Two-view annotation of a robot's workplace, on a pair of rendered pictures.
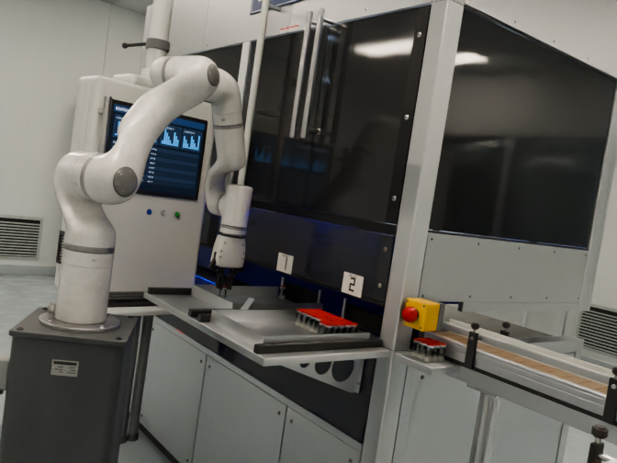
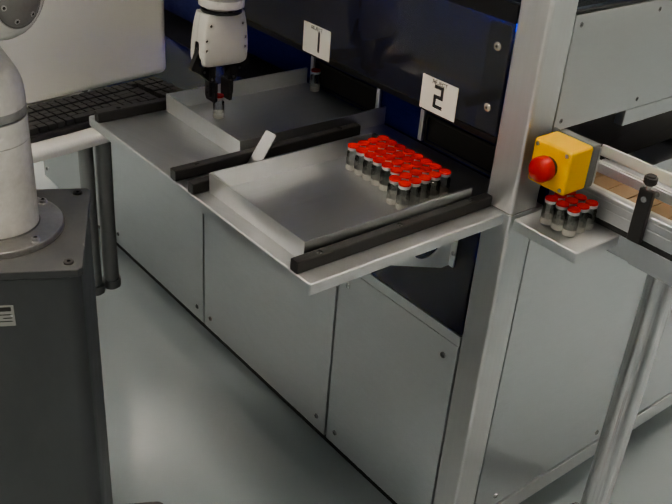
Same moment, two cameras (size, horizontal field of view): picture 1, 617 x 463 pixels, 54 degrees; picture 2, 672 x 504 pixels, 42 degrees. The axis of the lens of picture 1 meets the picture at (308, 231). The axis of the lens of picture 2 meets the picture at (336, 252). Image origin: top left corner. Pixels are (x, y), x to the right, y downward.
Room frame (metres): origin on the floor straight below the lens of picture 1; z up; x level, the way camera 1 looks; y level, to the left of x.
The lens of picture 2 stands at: (0.30, 0.08, 1.54)
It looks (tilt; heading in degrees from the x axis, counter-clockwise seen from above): 31 degrees down; 357
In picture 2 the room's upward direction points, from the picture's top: 5 degrees clockwise
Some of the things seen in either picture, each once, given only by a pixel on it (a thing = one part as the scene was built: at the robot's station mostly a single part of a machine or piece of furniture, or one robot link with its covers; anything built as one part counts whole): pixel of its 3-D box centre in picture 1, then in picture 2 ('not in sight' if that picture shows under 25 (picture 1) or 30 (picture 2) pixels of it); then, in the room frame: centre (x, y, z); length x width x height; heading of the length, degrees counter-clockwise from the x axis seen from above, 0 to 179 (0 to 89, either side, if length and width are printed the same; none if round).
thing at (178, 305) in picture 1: (266, 321); (298, 161); (1.75, 0.08, 0.87); 0.70 x 0.48 x 0.02; 38
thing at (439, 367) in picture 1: (431, 362); (571, 229); (1.55, -0.37, 0.87); 0.14 x 0.13 x 0.02; 128
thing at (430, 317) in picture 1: (422, 314); (563, 162); (1.54, -0.32, 0.99); 0.08 x 0.07 x 0.07; 128
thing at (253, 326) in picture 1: (290, 327); (340, 189); (1.59, 0.01, 0.90); 0.34 x 0.26 x 0.04; 128
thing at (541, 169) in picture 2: (410, 314); (543, 168); (1.51, -0.29, 0.99); 0.04 x 0.04 x 0.04; 38
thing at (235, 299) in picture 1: (257, 299); (276, 108); (1.93, 0.13, 0.90); 0.34 x 0.26 x 0.04; 128
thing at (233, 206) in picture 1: (236, 205); not in sight; (1.91, 0.24, 1.19); 0.09 x 0.08 x 0.13; 55
